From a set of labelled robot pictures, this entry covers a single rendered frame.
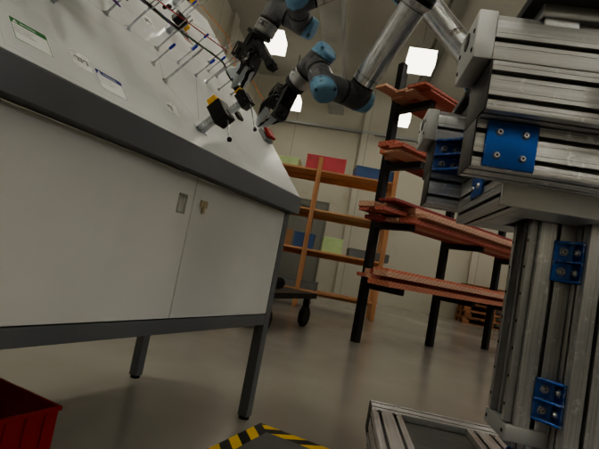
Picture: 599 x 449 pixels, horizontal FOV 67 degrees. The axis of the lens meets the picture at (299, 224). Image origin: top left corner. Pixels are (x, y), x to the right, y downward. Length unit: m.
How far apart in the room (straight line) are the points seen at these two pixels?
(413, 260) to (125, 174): 10.21
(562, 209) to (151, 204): 0.91
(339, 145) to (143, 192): 10.34
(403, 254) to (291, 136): 3.96
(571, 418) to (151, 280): 0.98
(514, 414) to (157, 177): 0.97
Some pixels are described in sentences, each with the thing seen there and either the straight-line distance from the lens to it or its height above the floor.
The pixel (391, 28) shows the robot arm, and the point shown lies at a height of 1.31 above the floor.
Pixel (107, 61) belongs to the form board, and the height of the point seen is 0.98.
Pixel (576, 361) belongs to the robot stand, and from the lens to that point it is 1.10.
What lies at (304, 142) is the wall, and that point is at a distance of 11.45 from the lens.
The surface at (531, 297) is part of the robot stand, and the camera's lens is 1.11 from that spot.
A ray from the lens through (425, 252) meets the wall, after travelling 11.14.
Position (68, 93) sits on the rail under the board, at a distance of 0.97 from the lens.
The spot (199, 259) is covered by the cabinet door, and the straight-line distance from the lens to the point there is 1.35.
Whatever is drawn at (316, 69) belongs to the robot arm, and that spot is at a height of 1.19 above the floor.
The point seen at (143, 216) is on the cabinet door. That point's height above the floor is 0.66.
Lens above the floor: 0.62
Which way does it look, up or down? 5 degrees up
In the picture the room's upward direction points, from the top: 11 degrees clockwise
